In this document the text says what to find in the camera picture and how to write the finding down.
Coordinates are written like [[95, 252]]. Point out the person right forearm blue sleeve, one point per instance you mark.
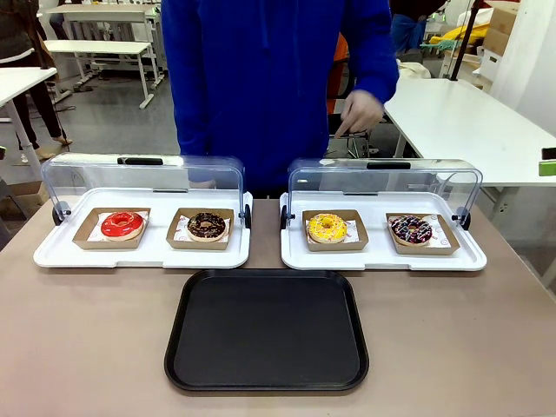
[[187, 108]]

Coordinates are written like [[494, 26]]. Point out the brown cardboard donut box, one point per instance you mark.
[[200, 245], [447, 247], [330, 247], [87, 243]]

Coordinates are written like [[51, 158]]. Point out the dark donut with coloured sprinkles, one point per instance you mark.
[[399, 230]]

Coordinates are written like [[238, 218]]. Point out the yellow glazed donut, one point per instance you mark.
[[319, 230]]

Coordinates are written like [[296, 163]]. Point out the black plastic serving tray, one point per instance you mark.
[[267, 330]]

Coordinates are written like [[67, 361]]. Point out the chocolate sprinkled donut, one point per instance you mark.
[[195, 228]]

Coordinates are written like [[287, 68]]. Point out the red glazed donut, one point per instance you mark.
[[110, 228]]

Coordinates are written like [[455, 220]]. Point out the person left hand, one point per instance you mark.
[[362, 113]]

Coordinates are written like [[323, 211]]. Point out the large white table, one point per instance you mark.
[[469, 130]]

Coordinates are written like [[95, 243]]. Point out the white storage box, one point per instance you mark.
[[491, 65]]

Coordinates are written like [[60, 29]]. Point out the clear display case lid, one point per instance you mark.
[[425, 178], [174, 174]]

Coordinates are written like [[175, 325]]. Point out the brown cardboard carton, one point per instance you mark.
[[501, 30]]

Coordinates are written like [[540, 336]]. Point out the black stand pole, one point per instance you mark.
[[462, 43]]

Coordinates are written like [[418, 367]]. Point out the yellow cloth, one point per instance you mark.
[[473, 32]]

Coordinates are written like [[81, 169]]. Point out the green cloth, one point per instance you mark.
[[438, 43]]

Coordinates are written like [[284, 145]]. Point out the beige fabric bag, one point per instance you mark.
[[415, 69]]

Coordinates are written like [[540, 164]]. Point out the white display case base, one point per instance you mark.
[[378, 260], [156, 256]]

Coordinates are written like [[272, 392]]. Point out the bystander in blue jeans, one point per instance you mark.
[[408, 30]]

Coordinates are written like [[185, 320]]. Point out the orange chair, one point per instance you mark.
[[336, 82]]

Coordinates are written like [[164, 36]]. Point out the person torso in blue hoodie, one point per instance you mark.
[[260, 87]]

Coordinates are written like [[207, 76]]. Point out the white workshop table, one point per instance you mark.
[[100, 47], [17, 82], [104, 11]]

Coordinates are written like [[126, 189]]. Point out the bystander in dark clothes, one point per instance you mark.
[[17, 35]]

